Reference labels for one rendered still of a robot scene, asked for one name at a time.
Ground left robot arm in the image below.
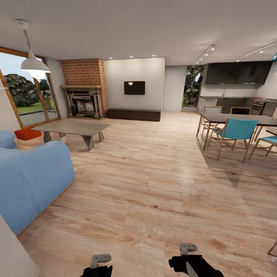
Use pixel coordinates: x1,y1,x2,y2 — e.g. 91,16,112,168
81,254,112,277

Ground storage box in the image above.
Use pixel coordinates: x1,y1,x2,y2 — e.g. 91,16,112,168
14,127,42,140

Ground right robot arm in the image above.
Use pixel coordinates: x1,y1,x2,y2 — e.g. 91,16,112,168
169,243,224,277

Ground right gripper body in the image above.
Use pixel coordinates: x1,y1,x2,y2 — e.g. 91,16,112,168
172,255,188,274

